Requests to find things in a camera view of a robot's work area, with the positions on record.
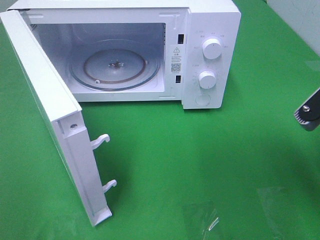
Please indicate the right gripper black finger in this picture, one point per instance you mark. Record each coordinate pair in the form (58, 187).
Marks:
(308, 114)

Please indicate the round white door button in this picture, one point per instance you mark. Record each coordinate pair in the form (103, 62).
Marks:
(203, 99)

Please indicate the white microwave knob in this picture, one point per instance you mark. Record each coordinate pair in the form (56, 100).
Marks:
(212, 48)
(207, 80)

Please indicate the white microwave oven body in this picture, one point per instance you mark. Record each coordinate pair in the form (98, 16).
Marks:
(59, 26)

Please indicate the white warning label sticker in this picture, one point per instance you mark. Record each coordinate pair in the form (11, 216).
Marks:
(176, 58)

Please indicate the glass microwave turntable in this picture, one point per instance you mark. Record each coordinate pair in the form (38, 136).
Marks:
(114, 65)

